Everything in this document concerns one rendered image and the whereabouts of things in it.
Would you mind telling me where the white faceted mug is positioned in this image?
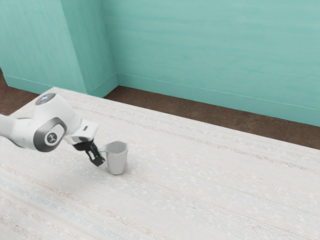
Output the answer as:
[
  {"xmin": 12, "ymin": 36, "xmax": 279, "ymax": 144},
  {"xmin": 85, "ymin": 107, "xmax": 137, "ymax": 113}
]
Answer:
[{"xmin": 99, "ymin": 140, "xmax": 129, "ymax": 176}]

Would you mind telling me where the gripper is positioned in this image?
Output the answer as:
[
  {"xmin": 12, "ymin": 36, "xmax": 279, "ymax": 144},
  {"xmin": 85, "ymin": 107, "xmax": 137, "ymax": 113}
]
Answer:
[{"xmin": 72, "ymin": 140, "xmax": 106, "ymax": 167}]

